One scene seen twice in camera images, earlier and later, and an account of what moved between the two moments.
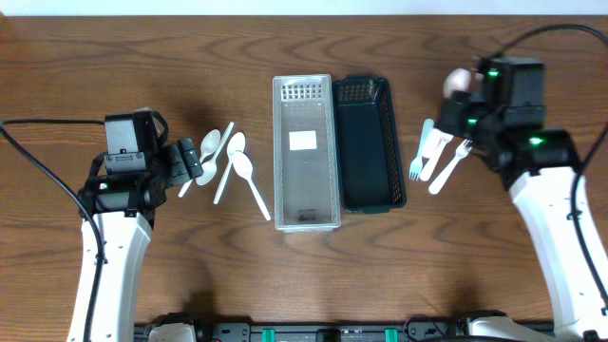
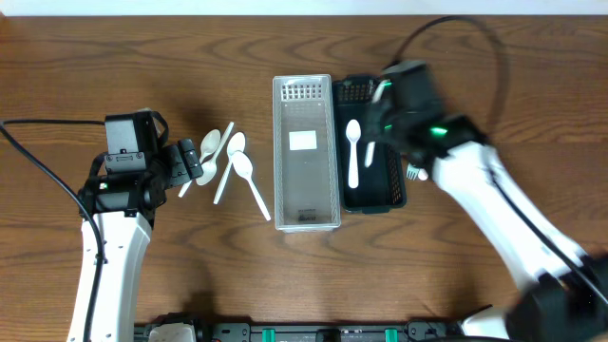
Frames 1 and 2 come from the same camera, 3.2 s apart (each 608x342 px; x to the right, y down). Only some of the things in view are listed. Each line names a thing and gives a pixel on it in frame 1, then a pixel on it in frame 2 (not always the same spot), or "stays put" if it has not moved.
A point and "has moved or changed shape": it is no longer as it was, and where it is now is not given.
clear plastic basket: x=306 y=197 stays put
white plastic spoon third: x=237 y=142 stays put
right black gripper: x=452 y=117 → x=380 y=114
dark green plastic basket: x=370 y=171 stays put
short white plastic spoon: x=458 y=79 → x=353 y=131
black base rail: x=424 y=329 stays put
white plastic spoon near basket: x=243 y=165 stays put
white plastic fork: x=461 y=151 has moved or changed shape
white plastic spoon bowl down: x=209 y=167 stays put
